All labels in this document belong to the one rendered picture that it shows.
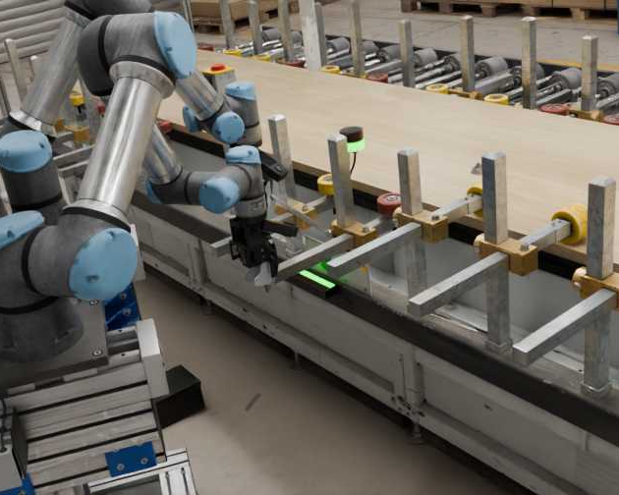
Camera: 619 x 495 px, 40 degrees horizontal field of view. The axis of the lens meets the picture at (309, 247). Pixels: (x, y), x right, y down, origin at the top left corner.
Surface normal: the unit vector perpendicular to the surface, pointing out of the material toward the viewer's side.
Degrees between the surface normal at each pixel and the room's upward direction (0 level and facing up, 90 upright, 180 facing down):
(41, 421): 90
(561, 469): 90
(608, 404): 0
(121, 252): 95
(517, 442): 90
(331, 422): 0
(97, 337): 0
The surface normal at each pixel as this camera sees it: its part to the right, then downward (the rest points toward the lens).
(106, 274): 0.89, 0.18
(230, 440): -0.12, -0.90
